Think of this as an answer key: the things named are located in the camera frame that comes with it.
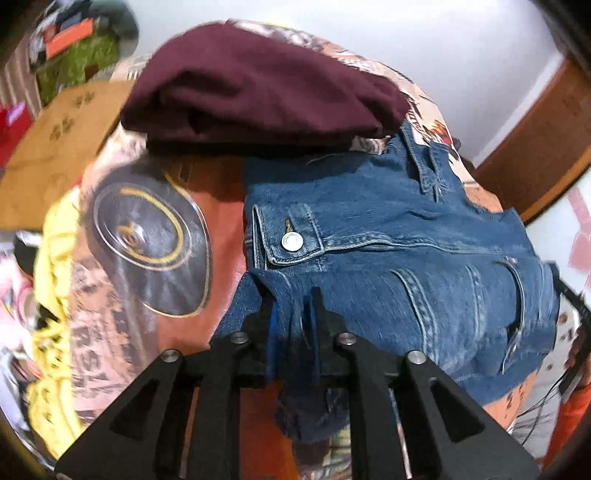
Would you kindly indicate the wooden lap desk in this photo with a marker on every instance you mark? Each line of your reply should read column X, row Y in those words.
column 56, row 149

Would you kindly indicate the brown wooden door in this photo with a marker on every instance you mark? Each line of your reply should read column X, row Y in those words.
column 547, row 151

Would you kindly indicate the blue denim jacket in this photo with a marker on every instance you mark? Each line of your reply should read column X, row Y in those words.
column 399, row 251

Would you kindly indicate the green patterned box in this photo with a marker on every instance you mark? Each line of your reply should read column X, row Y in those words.
column 77, row 64

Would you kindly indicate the orange box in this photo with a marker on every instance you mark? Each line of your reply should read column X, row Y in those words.
column 68, row 37

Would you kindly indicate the maroon folded garment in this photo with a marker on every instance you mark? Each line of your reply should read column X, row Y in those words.
column 219, row 85

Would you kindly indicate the printed retro bed blanket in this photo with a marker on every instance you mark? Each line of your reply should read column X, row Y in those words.
column 165, row 241

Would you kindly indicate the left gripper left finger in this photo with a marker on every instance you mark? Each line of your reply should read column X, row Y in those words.
column 202, row 416

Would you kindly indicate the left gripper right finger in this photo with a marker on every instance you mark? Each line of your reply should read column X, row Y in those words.
column 408, row 418

